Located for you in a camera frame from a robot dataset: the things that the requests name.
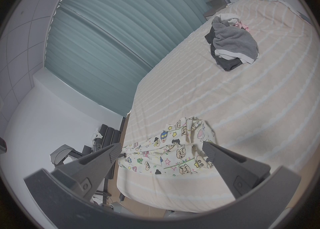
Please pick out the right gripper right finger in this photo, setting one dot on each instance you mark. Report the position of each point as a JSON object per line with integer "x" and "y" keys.
{"x": 237, "y": 173}

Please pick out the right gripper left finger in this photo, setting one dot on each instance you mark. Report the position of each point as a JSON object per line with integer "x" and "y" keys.
{"x": 85, "y": 173}

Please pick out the white garment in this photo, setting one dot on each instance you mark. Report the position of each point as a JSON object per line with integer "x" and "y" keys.
{"x": 97, "y": 136}

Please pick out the blue-green curtain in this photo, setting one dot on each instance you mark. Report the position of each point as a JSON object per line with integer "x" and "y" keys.
{"x": 150, "y": 10}
{"x": 95, "y": 73}

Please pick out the pile of clothes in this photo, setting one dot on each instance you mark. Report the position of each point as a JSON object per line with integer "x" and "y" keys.
{"x": 232, "y": 40}

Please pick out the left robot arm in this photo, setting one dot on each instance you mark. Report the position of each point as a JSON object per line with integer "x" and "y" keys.
{"x": 62, "y": 154}

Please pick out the bed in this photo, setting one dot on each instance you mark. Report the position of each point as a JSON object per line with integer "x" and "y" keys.
{"x": 250, "y": 98}

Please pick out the dark dressing table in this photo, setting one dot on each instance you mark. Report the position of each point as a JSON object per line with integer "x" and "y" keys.
{"x": 87, "y": 149}

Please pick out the white printed pyjama top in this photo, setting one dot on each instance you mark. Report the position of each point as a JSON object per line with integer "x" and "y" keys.
{"x": 170, "y": 155}

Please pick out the grey bedside table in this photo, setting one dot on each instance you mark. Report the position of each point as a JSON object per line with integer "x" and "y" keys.
{"x": 216, "y": 1}

